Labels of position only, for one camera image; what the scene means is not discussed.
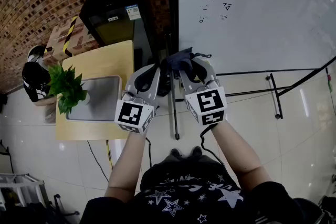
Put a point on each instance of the white helmet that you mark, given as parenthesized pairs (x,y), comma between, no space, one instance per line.
(35,52)

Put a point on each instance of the yellow black floor tape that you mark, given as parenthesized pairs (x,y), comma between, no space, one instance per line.
(109,152)

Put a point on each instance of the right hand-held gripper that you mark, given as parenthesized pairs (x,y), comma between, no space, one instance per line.
(207,105)

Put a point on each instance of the green leafy plant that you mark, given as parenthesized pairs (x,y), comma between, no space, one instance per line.
(65,86)

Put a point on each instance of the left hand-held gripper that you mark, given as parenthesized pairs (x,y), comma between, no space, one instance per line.
(131,112)

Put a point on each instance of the large whiteboard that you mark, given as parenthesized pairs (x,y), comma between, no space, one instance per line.
(262,21)

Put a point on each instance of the black metal folding stand legs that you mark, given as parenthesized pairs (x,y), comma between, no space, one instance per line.
(275,97)

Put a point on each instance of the person's left forearm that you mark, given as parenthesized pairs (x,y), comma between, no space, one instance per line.
(126,165)

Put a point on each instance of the black wheeled chair base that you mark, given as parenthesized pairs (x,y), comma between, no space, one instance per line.
(65,207)

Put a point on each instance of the black cabinet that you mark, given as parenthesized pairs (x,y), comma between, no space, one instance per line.
(115,34)

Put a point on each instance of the person's black trousers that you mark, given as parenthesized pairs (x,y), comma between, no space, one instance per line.
(189,160)

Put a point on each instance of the white metal rack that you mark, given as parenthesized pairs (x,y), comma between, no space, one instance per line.
(23,181)

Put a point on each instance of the dark blue cloth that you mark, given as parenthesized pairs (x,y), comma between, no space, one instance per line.
(178,60)

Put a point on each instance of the person's shoe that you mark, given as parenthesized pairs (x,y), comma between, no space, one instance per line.
(197,151)
(175,153)

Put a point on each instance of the black backpack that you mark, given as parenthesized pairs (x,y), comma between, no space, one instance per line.
(34,78)

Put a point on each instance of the cardboard box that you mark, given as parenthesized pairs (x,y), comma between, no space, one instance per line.
(56,42)

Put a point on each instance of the light wooden table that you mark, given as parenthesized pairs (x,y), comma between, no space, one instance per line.
(110,60)

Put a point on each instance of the person's right shoe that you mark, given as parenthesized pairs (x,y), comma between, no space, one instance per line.
(197,151)

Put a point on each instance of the silver tray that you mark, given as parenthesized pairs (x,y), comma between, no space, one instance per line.
(102,97)

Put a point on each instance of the person's left shoe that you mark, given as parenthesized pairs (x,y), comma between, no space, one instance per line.
(175,153)

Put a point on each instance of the person's right forearm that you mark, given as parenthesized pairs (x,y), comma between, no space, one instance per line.
(236,152)

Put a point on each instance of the person's black star-print shirt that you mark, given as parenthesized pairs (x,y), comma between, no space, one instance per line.
(183,204)

